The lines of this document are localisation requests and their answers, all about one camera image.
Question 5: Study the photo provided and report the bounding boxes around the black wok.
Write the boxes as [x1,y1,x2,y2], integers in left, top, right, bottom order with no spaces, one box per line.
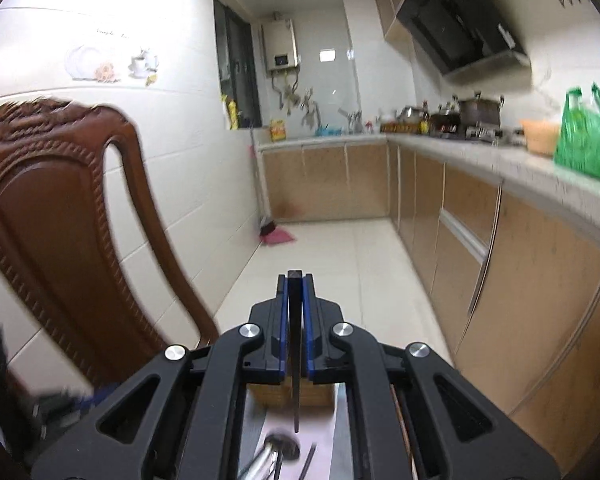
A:
[429,105,464,136]

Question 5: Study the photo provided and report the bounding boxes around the black range hood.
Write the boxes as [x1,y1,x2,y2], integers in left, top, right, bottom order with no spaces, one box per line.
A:
[395,0,532,78]

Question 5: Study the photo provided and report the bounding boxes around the dark window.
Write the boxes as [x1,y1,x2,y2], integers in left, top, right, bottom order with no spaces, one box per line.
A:
[213,0,261,132]

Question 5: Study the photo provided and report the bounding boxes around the green plastic bag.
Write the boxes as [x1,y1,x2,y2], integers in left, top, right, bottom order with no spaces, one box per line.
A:
[553,82,600,184]

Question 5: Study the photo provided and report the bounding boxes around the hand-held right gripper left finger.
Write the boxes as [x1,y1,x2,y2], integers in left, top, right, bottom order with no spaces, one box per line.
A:
[30,274,293,480]

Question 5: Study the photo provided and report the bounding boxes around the metal pot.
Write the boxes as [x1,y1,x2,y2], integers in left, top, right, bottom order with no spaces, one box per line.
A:
[394,105,429,124]

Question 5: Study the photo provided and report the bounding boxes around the kitchen base cabinets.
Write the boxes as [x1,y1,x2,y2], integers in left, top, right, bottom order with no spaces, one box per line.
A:
[259,140,600,461]

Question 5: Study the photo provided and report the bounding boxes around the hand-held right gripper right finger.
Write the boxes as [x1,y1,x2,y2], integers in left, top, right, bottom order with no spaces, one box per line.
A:
[302,274,561,480]

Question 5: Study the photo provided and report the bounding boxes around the wooden utensil holder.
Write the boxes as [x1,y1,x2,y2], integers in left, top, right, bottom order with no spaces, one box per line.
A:
[246,381,332,408]

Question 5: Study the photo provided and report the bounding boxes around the carved wooden chair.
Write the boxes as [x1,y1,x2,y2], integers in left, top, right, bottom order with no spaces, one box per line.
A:
[0,97,222,393]

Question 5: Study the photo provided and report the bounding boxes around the gas water heater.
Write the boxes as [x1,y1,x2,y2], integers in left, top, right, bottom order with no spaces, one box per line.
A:
[260,18,301,74]

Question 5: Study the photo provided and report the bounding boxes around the gas stove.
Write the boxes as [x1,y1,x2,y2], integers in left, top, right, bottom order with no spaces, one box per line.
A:
[429,125,526,146]

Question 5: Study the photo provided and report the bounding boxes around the lidded cooking pot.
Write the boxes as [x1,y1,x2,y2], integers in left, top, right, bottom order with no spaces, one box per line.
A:
[457,93,505,129]

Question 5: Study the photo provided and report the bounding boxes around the broom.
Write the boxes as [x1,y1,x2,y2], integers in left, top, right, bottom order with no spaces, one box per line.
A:
[247,125,277,237]

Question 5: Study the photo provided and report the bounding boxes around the pink cloth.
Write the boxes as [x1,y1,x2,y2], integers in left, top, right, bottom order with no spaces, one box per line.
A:
[250,404,355,480]

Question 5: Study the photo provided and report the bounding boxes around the metal ladle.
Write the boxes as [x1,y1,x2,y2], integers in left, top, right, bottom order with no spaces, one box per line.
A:
[237,432,301,480]

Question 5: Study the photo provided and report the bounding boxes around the black chopstick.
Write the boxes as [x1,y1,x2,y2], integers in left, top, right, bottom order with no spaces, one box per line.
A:
[297,441,317,480]
[288,270,304,434]

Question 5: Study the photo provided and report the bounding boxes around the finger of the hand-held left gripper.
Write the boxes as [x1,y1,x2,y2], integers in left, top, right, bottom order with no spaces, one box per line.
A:
[34,391,99,432]

